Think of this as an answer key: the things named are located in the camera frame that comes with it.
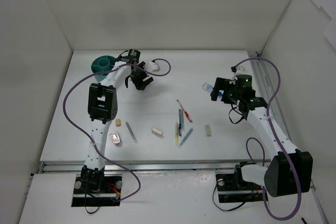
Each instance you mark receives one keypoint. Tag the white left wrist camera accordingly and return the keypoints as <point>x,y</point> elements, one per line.
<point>152,67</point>

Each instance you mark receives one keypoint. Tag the wrapped eraser block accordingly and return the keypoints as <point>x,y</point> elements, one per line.
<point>157,132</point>

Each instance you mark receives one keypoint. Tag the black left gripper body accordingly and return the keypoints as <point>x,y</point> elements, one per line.
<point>140,77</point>

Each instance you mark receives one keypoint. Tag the red gel pen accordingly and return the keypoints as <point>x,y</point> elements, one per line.
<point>185,112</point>

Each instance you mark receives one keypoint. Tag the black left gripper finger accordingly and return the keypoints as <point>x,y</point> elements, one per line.
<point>127,81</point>
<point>142,82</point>

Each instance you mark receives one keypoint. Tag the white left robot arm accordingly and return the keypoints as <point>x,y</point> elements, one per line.
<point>102,103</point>

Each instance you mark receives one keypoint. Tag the grey-blue pen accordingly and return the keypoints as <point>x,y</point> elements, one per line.
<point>131,132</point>

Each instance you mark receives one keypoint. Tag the aluminium rail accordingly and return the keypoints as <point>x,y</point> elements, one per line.
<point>217,164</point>
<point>267,82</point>

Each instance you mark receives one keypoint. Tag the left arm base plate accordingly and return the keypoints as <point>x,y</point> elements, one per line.
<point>107,195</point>

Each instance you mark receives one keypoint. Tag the aluminium front rail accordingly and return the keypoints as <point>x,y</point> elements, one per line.
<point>217,164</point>

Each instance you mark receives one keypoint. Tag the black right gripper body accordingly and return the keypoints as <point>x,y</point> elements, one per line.
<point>220,87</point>

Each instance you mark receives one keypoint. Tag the clear blue-capped spray bottle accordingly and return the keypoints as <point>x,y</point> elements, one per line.
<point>209,88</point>

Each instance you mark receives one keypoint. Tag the long white eraser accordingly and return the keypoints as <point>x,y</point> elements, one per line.
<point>208,131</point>

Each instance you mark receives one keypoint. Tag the light blue pen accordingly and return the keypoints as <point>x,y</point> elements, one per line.
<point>184,139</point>

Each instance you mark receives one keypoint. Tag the yellow pen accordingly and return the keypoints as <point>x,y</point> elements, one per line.
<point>176,134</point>

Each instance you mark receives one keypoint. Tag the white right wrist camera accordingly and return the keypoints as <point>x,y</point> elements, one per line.
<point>239,70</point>

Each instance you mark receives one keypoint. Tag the dark blue gel pen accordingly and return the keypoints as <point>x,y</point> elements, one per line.
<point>180,128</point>

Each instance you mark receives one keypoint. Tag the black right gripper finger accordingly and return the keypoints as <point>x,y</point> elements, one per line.
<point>216,94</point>
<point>220,84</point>

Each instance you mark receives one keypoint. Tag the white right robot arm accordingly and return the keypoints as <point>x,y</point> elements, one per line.
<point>290,169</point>

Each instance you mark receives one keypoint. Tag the teal round divided container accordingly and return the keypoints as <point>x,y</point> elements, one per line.
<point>103,64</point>

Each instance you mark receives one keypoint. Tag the small tan eraser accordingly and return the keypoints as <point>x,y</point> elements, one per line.
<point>118,122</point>

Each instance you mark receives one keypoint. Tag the aluminium right side rail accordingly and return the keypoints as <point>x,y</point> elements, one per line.
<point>267,82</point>

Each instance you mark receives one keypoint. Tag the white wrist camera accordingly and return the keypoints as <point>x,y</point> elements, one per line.
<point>152,67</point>
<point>239,70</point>

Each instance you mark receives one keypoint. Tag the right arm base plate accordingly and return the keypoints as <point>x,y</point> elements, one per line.
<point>231,188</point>

